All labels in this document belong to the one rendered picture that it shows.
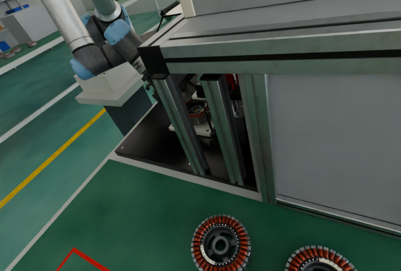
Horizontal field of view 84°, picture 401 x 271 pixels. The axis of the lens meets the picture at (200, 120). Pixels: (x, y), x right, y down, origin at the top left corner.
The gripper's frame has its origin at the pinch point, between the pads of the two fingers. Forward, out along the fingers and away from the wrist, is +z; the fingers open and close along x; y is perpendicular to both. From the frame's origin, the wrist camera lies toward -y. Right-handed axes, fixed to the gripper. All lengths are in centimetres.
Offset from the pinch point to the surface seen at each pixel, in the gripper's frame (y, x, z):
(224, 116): -27.3, 20.5, -5.7
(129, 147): 16.8, 17.1, -7.0
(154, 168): 7.3, 20.9, 1.1
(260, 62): -39.0, 22.0, -11.2
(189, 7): -28.9, 11.1, -22.3
